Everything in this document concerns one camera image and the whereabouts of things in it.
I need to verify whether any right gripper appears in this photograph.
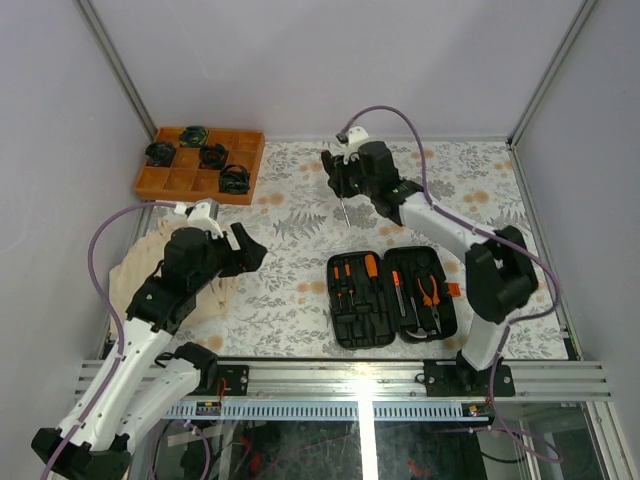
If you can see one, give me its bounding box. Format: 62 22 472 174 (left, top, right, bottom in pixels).
328 151 377 200

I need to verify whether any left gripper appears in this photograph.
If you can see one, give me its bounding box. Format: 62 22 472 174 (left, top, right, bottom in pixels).
192 223 268 294

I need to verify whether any large black orange screwdriver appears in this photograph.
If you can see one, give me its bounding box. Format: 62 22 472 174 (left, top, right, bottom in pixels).
333 164 354 226

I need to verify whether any precision screwdriver orange black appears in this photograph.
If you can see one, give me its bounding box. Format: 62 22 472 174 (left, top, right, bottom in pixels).
333 265 343 312

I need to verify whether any small black orange screwdriver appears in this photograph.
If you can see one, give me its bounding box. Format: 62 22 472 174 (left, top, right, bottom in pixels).
344 261 355 310

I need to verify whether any black plastic tool case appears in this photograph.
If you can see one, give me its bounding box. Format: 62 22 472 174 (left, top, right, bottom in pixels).
327 246 460 350

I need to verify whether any steel claw hammer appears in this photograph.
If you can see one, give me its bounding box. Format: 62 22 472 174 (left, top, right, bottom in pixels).
402 264 436 346

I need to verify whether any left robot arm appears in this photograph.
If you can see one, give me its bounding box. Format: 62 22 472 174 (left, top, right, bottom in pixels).
31 223 267 479

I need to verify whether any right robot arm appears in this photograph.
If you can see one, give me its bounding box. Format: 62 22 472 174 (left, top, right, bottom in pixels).
320 138 538 395

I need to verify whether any floral table cloth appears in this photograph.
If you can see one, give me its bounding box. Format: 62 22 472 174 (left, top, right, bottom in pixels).
144 139 569 359

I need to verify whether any dark rolled fabric band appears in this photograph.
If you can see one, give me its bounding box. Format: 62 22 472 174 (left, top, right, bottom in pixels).
218 164 250 195

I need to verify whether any wooden compartment tray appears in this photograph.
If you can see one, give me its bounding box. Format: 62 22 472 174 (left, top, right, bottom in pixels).
134 127 265 205

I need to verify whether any dark rolled band centre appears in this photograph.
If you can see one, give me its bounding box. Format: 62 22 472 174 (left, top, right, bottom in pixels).
199 143 228 170

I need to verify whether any cream cloth bag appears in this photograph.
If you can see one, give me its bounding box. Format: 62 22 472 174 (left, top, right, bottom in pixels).
108 217 241 331

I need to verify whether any dark rolled band outside tray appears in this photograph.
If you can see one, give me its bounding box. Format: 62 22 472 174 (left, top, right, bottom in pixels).
144 141 176 168

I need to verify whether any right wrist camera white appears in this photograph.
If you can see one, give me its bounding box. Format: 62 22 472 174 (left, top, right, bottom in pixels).
343 126 372 164

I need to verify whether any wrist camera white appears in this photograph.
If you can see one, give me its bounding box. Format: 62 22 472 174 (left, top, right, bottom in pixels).
343 126 372 164
174 198 223 238

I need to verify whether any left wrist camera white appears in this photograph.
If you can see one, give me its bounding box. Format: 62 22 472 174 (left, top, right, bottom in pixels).
174 198 223 238

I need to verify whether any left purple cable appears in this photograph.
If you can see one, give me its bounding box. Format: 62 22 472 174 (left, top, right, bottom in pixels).
37 200 191 480

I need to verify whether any purple cable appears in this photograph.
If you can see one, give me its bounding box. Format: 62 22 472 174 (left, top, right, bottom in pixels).
337 105 562 401
37 200 191 480

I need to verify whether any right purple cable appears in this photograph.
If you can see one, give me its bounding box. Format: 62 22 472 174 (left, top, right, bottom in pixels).
337 105 562 401

